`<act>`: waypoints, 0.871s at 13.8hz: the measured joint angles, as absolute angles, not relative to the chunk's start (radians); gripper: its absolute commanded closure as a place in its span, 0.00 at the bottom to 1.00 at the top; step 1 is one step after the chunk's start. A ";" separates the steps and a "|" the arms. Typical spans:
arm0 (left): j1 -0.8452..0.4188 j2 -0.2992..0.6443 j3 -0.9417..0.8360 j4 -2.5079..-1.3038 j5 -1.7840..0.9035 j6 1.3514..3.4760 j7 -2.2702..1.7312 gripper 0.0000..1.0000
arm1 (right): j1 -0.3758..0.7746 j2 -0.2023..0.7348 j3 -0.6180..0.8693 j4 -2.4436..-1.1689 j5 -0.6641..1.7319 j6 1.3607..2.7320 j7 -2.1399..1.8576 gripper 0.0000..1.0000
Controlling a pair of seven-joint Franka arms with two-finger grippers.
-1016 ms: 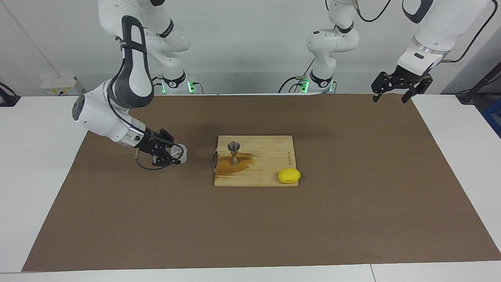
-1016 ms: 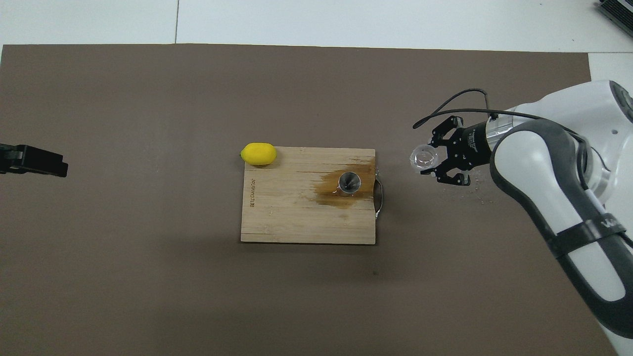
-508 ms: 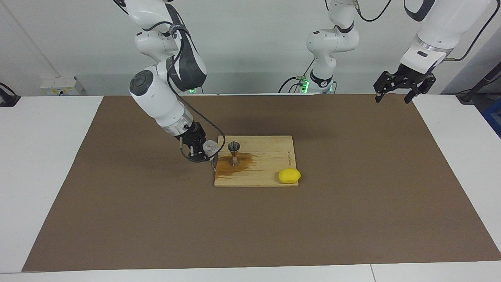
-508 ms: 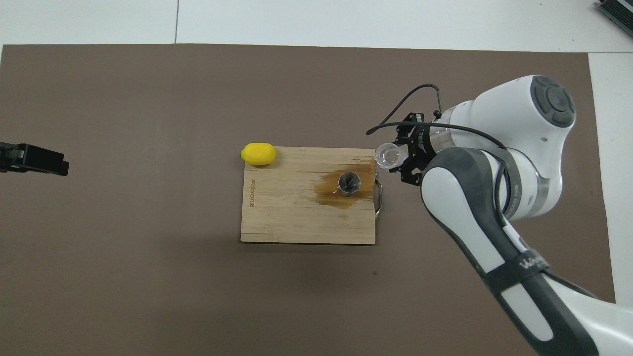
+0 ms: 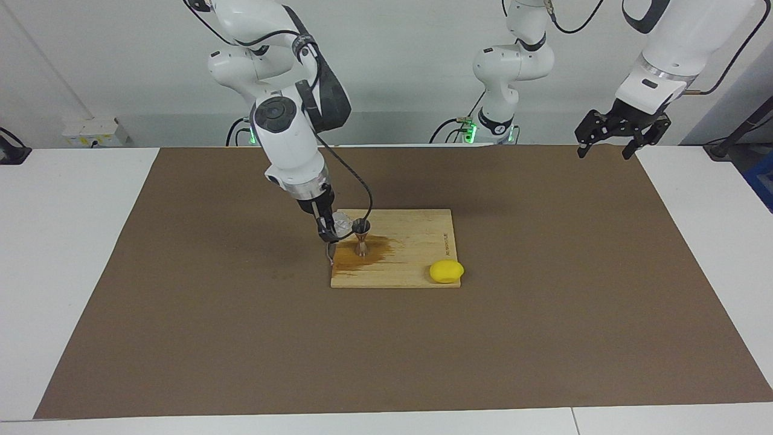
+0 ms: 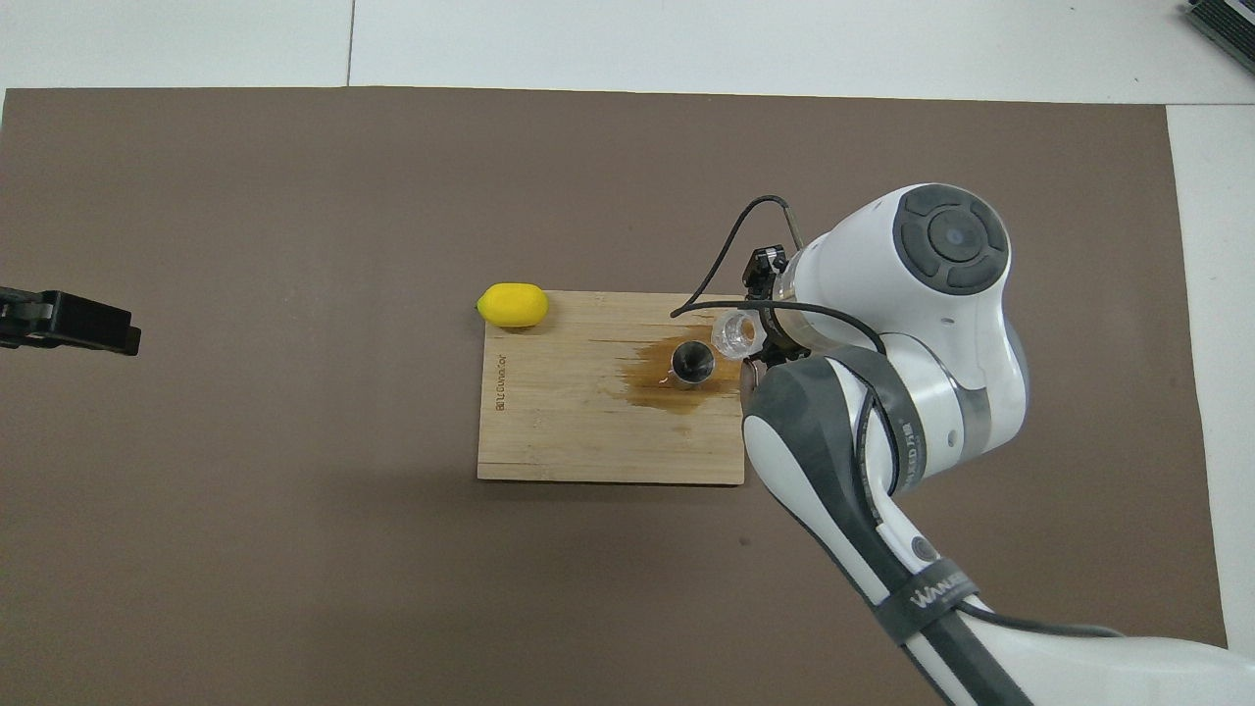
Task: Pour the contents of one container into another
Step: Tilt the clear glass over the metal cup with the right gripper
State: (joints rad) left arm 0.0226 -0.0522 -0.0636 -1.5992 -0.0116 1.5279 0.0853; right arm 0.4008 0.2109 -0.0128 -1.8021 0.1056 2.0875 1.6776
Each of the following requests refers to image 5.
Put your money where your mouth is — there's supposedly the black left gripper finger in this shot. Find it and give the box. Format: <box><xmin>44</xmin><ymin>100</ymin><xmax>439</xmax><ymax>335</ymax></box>
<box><xmin>575</xmin><ymin>111</ymin><xmax>608</xmax><ymax>159</ymax></box>
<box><xmin>622</xmin><ymin>116</ymin><xmax>672</xmax><ymax>161</ymax></box>

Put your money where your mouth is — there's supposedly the steel double jigger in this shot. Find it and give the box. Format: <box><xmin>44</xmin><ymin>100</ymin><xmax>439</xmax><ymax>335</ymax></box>
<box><xmin>352</xmin><ymin>219</ymin><xmax>373</xmax><ymax>258</ymax></box>

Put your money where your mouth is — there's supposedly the black tripod leg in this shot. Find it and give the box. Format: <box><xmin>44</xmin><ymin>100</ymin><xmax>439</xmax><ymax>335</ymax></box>
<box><xmin>704</xmin><ymin>100</ymin><xmax>773</xmax><ymax>161</ymax></box>

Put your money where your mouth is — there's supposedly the wooden cutting board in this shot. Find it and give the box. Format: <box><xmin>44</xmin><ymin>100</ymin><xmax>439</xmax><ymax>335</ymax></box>
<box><xmin>326</xmin><ymin>208</ymin><xmax>461</xmax><ymax>289</ymax></box>

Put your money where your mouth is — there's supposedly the blue box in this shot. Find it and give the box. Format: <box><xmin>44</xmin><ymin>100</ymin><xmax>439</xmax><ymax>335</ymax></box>
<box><xmin>743</xmin><ymin>150</ymin><xmax>773</xmax><ymax>213</ymax></box>

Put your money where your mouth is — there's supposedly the yellow lemon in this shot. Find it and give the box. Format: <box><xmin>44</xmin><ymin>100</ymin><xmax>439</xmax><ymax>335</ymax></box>
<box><xmin>429</xmin><ymin>259</ymin><xmax>465</xmax><ymax>284</ymax></box>

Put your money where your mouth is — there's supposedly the brown table mat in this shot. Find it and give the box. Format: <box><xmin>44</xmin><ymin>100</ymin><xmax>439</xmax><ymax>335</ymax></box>
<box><xmin>33</xmin><ymin>144</ymin><xmax>773</xmax><ymax>419</ymax></box>

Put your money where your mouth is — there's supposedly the white power strip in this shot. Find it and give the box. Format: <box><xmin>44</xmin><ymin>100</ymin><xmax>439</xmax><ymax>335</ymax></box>
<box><xmin>62</xmin><ymin>118</ymin><xmax>129</xmax><ymax>147</ymax></box>

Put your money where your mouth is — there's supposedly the black clamp stand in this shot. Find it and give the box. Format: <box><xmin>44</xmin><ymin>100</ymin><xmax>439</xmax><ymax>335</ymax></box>
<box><xmin>0</xmin><ymin>127</ymin><xmax>32</xmax><ymax>165</ymax></box>

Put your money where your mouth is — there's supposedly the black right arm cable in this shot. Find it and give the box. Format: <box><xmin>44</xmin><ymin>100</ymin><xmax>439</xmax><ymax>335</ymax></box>
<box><xmin>184</xmin><ymin>0</ymin><xmax>374</xmax><ymax>233</ymax></box>

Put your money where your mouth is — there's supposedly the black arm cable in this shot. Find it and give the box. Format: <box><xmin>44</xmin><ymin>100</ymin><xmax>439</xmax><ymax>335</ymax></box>
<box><xmin>184</xmin><ymin>0</ymin><xmax>374</xmax><ymax>233</ymax></box>
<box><xmin>550</xmin><ymin>0</ymin><xmax>773</xmax><ymax>96</ymax></box>

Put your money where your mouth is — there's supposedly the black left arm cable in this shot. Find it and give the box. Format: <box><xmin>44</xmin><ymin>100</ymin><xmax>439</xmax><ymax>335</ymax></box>
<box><xmin>550</xmin><ymin>0</ymin><xmax>773</xmax><ymax>96</ymax></box>

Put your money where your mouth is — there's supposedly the black right base cable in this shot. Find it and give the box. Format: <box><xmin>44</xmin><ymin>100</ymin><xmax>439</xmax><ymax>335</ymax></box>
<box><xmin>226</xmin><ymin>118</ymin><xmax>254</xmax><ymax>146</ymax></box>

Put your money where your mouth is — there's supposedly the black base cable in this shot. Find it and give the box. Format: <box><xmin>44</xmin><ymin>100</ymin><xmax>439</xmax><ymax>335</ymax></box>
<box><xmin>226</xmin><ymin>118</ymin><xmax>254</xmax><ymax>146</ymax></box>
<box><xmin>430</xmin><ymin>89</ymin><xmax>487</xmax><ymax>144</ymax></box>

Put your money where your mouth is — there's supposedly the black left base cable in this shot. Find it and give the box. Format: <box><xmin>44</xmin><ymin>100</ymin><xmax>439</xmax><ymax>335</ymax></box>
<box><xmin>430</xmin><ymin>89</ymin><xmax>487</xmax><ymax>144</ymax></box>

